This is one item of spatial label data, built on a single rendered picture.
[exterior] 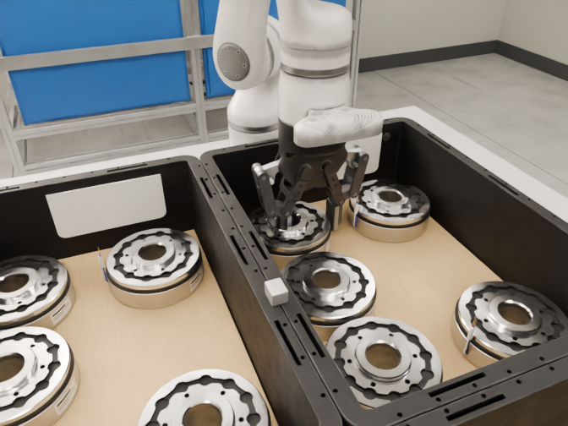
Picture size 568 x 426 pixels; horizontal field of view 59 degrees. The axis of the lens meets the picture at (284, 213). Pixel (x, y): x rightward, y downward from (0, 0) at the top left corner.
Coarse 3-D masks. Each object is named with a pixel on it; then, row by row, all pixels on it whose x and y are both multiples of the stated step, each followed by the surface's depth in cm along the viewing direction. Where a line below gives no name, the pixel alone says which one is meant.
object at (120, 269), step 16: (128, 240) 57; (144, 240) 57; (176, 240) 57; (192, 240) 57; (112, 256) 55; (128, 256) 55; (176, 256) 55; (192, 256) 55; (112, 272) 53; (128, 272) 53; (144, 272) 53; (160, 272) 53; (176, 272) 53; (144, 288) 51
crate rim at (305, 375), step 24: (120, 168) 57; (144, 168) 57; (192, 168) 57; (0, 192) 53; (24, 192) 54; (216, 192) 53; (216, 216) 49; (240, 240) 46; (240, 264) 43; (264, 288) 41; (264, 312) 39; (288, 336) 36; (288, 360) 35; (312, 384) 33; (312, 408) 32; (336, 408) 32
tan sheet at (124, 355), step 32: (96, 256) 60; (96, 288) 55; (64, 320) 51; (96, 320) 51; (128, 320) 51; (160, 320) 51; (192, 320) 51; (224, 320) 51; (96, 352) 48; (128, 352) 48; (160, 352) 48; (192, 352) 48; (224, 352) 48; (96, 384) 45; (128, 384) 45; (160, 384) 45; (256, 384) 45; (64, 416) 42; (96, 416) 42; (128, 416) 42
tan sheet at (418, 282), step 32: (352, 256) 60; (384, 256) 60; (416, 256) 60; (448, 256) 60; (384, 288) 55; (416, 288) 55; (448, 288) 55; (416, 320) 51; (448, 320) 51; (448, 352) 48
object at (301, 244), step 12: (300, 204) 63; (252, 216) 61; (264, 216) 61; (312, 216) 61; (324, 216) 61; (264, 228) 59; (312, 228) 59; (324, 228) 59; (264, 240) 57; (276, 240) 58; (288, 240) 57; (300, 240) 57; (312, 240) 57; (288, 252) 56
